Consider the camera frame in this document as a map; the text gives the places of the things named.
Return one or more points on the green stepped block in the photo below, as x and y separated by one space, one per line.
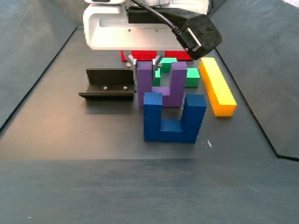
164 69

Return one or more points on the red slotted board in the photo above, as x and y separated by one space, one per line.
147 55

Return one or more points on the black camera with cable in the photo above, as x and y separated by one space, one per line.
192 28

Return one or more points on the black angle bracket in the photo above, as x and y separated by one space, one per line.
109 83

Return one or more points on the blue U-shaped block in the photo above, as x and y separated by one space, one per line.
173 130

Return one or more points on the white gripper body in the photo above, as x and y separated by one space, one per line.
108 32

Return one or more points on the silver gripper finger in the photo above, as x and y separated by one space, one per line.
157 59
131 61

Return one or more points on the yellow long bar block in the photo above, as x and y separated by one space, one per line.
221 99

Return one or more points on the purple U-shaped block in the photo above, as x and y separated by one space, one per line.
172 91

